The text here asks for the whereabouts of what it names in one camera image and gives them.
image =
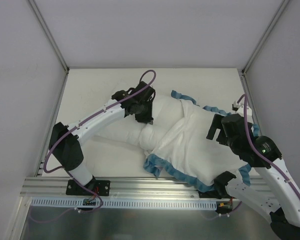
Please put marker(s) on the aluminium frame post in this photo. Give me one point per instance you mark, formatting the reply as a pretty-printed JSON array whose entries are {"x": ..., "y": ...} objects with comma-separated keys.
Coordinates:
[
  {"x": 45, "y": 28},
  {"x": 266, "y": 34}
]

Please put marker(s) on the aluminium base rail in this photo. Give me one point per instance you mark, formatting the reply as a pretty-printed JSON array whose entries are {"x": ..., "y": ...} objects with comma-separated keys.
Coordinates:
[{"x": 164, "y": 188}]

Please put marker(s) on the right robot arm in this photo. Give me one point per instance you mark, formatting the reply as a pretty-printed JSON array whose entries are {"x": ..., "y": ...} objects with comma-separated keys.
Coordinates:
[{"x": 263, "y": 155}]

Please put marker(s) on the white pillow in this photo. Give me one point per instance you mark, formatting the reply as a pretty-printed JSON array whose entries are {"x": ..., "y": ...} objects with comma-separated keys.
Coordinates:
[{"x": 145, "y": 125}]

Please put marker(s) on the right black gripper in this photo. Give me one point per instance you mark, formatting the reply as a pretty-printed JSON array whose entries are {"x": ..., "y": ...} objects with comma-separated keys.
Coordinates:
[{"x": 215, "y": 128}]

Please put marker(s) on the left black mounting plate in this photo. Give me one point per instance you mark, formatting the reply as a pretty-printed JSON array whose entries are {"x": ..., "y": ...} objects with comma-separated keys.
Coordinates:
[{"x": 101, "y": 187}]

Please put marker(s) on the black mounting plate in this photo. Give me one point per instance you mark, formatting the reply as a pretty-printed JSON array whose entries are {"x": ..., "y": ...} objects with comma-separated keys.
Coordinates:
[
  {"x": 101, "y": 187},
  {"x": 213, "y": 194}
]

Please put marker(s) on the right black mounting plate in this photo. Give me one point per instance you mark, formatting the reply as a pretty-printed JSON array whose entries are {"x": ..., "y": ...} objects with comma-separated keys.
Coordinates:
[{"x": 213, "y": 194}]

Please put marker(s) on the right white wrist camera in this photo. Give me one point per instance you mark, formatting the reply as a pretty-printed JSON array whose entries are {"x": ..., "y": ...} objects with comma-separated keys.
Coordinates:
[{"x": 238, "y": 108}]

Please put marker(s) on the right aluminium frame post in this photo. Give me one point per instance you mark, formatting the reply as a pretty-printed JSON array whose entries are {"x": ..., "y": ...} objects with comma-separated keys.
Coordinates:
[{"x": 266, "y": 34}]

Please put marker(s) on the left aluminium frame post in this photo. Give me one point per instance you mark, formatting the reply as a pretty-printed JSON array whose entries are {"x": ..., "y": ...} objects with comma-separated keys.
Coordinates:
[{"x": 45, "y": 28}]

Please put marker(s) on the blue patterned pillowcase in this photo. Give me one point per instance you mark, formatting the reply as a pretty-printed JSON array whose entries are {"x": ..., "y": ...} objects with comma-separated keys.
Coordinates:
[{"x": 199, "y": 160}]

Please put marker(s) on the white slotted cable duct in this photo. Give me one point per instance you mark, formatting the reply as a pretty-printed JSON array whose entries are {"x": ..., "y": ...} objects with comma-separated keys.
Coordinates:
[{"x": 148, "y": 204}]

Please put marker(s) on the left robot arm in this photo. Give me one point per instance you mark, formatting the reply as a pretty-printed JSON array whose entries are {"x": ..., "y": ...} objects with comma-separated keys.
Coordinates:
[{"x": 67, "y": 140}]

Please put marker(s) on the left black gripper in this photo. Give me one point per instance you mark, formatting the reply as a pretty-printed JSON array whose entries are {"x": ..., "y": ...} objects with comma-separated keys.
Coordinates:
[{"x": 145, "y": 116}]

